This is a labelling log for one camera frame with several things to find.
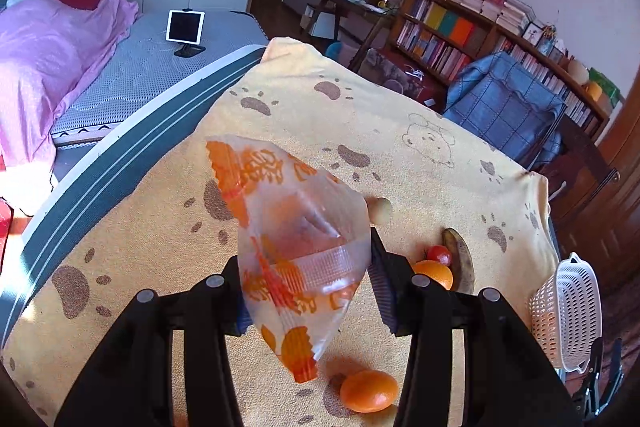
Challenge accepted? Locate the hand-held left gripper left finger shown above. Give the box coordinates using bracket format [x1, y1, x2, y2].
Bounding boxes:
[54, 256, 251, 427]

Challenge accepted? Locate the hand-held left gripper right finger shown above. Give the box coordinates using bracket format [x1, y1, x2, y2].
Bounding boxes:
[369, 227, 583, 427]

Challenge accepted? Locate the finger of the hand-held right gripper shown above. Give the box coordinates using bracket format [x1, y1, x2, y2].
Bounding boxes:
[572, 337, 607, 419]
[602, 338, 627, 413]

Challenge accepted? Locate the orange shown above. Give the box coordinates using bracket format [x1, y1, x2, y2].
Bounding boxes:
[340, 370, 399, 414]
[412, 260, 454, 292]

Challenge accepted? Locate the white plastic basket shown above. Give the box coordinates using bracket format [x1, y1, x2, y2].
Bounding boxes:
[529, 252, 604, 372]

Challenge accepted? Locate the red tomato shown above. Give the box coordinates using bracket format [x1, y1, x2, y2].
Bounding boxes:
[426, 245, 453, 267]

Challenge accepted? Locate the brown spotted banana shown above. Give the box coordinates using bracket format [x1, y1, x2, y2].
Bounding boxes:
[441, 228, 476, 295]

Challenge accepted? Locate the orange print plastic bag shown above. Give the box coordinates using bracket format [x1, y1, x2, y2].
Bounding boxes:
[206, 134, 373, 383]

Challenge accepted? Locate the small beige round fruit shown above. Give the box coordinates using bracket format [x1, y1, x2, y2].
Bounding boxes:
[366, 198, 393, 226]

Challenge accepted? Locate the yellow paw print blanket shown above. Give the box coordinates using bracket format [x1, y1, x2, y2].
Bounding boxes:
[0, 37, 561, 427]

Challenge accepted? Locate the grey striped mattress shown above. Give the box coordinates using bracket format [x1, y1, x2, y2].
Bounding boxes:
[0, 44, 268, 348]

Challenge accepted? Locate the blue plaid cloth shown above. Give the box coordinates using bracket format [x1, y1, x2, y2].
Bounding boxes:
[442, 51, 568, 168]

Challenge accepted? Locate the red cloth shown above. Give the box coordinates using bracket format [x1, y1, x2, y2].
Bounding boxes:
[0, 202, 15, 248]

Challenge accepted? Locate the grey patterned bed mattress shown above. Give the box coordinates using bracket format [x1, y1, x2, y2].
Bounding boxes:
[50, 9, 268, 150]

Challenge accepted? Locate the wooden bookshelf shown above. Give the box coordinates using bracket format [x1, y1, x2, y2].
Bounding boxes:
[387, 0, 611, 142]

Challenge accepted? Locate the white box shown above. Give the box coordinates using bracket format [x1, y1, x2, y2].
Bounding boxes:
[302, 4, 335, 40]

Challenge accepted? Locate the wooden desk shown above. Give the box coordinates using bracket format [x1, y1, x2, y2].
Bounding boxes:
[300, 0, 396, 72]

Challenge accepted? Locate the white tablet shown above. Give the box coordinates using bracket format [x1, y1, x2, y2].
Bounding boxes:
[166, 10, 206, 44]

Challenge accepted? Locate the green bag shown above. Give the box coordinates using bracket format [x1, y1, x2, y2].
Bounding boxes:
[587, 68, 623, 105]

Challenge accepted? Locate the beige round vase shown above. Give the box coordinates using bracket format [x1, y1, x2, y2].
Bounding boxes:
[565, 58, 591, 86]

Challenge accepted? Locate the pink blanket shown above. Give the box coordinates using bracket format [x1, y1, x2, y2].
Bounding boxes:
[0, 0, 140, 168]

